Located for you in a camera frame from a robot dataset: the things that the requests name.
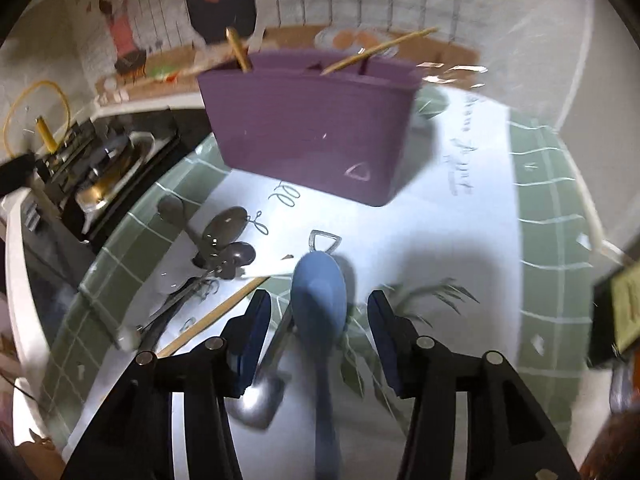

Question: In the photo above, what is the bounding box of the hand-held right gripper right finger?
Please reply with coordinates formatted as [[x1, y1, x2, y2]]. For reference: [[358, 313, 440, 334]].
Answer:
[[366, 289, 583, 480]]

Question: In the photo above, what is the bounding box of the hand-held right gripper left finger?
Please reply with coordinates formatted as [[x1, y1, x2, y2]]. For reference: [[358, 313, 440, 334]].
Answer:
[[60, 289, 273, 480]]

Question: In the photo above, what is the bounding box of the metal spatula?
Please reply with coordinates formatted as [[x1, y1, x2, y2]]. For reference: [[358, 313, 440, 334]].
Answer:
[[227, 229, 343, 431]]

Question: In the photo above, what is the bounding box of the blue spoon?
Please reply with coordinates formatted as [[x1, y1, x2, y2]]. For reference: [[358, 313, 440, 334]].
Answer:
[[291, 251, 355, 480]]

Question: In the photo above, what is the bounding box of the purple utensil holder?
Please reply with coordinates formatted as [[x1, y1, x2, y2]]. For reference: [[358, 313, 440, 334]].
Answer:
[[197, 49, 426, 208]]

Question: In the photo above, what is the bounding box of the green checked table mat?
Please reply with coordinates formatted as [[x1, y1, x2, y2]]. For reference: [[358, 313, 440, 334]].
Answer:
[[40, 85, 616, 480]]

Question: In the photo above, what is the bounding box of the black gas stove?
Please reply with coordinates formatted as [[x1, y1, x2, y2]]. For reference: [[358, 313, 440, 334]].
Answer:
[[0, 105, 211, 246]]

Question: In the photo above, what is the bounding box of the dark sauce bottle yellow label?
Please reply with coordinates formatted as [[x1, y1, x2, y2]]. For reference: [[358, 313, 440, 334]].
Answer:
[[592, 260, 640, 366]]

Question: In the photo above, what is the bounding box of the yellow gas hose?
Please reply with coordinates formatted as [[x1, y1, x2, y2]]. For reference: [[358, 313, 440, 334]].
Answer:
[[2, 80, 71, 153]]

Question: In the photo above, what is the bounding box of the cartoon kitchen wall sticker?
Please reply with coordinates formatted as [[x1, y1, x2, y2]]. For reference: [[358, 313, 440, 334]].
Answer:
[[75, 0, 491, 106]]

